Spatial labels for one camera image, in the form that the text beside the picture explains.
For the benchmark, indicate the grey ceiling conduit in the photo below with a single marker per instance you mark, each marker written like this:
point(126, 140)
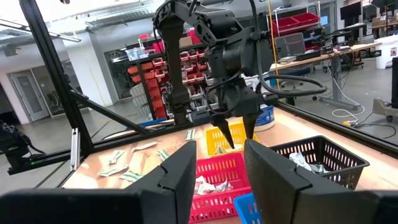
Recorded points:
point(40, 33)

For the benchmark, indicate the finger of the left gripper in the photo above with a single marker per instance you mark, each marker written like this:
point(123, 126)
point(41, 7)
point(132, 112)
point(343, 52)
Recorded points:
point(224, 124)
point(251, 124)

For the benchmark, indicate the yellow plastic basket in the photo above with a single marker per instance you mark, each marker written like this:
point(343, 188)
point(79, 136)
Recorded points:
point(214, 137)

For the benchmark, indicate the white bin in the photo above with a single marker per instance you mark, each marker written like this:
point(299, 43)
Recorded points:
point(387, 53)

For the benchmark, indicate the black floor device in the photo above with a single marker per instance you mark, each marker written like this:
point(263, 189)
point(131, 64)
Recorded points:
point(14, 140)

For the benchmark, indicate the yellow wipes canister white lid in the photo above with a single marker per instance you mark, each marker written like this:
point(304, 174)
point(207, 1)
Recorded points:
point(267, 119)

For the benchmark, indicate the grey mesh panel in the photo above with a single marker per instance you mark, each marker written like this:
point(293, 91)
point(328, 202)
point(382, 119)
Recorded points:
point(290, 46)

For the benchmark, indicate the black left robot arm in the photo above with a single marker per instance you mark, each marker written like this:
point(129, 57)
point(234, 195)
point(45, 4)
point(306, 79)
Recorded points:
point(175, 62)

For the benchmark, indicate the grey metal bar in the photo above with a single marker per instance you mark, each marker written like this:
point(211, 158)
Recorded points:
point(339, 104)

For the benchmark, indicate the silver frame bracket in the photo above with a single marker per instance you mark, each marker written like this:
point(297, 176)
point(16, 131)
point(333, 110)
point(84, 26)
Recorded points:
point(75, 149)

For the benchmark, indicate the scattered small candy packets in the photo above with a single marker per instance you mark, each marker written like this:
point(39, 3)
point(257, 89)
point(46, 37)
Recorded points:
point(190, 134)

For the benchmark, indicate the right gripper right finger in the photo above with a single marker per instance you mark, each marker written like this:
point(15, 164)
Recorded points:
point(273, 186)

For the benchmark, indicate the black monitor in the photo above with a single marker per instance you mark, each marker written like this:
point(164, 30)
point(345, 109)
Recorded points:
point(351, 12)

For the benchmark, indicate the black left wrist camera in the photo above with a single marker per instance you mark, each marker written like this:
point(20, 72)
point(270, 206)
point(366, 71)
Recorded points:
point(252, 96)

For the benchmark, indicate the grey glass door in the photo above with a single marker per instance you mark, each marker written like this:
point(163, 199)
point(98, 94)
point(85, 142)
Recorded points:
point(29, 93)

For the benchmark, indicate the white packet dark print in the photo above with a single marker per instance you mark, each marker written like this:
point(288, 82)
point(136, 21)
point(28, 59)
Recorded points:
point(298, 158)
point(320, 169)

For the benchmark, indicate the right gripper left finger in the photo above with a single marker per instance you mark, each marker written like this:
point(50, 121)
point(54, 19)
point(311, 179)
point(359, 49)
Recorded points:
point(174, 186)

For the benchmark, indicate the black panel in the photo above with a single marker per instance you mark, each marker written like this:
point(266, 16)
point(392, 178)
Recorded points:
point(395, 84)

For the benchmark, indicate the blue plastic basket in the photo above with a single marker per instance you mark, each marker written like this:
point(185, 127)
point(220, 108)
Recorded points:
point(247, 208)

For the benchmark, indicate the long wooden desk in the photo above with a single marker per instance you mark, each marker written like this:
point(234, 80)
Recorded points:
point(351, 49)

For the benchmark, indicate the black plastic basket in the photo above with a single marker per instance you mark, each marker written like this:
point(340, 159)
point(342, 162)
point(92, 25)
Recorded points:
point(335, 154)

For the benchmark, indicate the red plastic basket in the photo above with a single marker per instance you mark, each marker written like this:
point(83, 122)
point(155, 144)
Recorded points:
point(217, 165)

